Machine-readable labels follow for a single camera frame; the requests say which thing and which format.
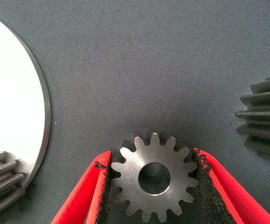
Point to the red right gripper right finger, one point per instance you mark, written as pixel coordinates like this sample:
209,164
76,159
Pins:
230,196

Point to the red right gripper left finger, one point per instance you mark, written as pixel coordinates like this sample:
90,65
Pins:
83,196

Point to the small steel gear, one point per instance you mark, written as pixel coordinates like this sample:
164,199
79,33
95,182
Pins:
130,179
2,177

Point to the large steel gear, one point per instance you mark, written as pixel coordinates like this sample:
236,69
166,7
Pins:
261,121

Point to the round metal plate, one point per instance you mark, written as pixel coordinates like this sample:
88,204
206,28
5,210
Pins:
9,93

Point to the dark grey table cloth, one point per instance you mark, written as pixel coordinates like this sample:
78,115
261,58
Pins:
149,70

